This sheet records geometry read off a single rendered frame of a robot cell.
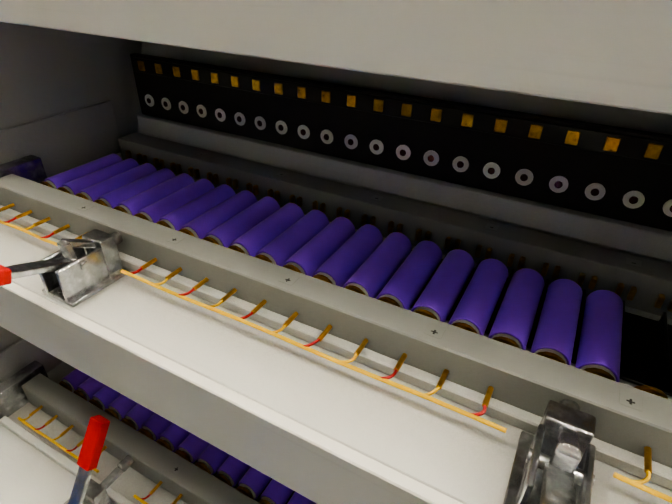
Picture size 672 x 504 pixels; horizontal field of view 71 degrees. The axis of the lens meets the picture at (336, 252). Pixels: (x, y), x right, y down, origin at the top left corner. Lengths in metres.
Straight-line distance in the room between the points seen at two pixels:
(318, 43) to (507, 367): 0.15
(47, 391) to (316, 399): 0.32
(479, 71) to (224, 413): 0.18
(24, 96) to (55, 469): 0.30
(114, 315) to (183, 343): 0.05
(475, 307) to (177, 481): 0.26
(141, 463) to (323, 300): 0.23
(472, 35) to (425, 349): 0.13
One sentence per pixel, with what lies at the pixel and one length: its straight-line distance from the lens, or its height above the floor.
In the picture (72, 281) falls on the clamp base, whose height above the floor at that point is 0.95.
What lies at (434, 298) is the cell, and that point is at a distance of 0.26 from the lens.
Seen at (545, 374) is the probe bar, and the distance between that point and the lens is 0.23.
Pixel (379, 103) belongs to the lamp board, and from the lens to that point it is 0.34.
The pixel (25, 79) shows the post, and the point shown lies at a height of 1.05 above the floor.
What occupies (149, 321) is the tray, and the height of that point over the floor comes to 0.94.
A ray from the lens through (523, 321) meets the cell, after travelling 0.26.
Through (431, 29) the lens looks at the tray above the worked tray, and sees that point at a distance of 0.17.
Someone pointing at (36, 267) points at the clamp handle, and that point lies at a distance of 0.30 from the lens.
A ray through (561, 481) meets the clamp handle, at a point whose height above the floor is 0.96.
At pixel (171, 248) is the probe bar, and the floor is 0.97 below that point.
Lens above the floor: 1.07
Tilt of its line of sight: 17 degrees down
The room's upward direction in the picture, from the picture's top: 10 degrees clockwise
